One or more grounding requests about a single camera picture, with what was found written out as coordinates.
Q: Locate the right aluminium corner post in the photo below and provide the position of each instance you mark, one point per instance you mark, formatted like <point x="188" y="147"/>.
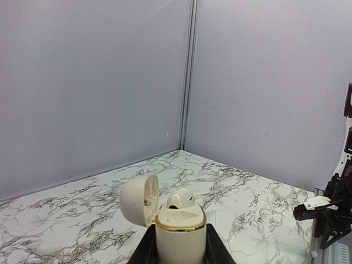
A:
<point x="189" y="65"/>

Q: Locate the white earbud charging case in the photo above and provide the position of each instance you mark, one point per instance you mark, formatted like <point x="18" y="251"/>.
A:
<point x="180" y="233"/>

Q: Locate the white earbud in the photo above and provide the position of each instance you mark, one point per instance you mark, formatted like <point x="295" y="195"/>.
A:
<point x="181" y="198"/>

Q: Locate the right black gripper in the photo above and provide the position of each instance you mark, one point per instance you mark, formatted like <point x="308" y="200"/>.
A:
<point x="335" y="224"/>

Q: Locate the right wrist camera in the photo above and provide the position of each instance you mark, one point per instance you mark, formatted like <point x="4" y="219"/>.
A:
<point x="310" y="208"/>

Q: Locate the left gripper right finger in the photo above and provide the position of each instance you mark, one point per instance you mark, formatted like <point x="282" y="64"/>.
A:
<point x="216" y="252"/>

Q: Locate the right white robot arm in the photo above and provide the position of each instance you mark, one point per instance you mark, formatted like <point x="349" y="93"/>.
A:
<point x="344" y="165"/>

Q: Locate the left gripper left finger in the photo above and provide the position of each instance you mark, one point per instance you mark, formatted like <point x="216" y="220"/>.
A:
<point x="146" y="251"/>

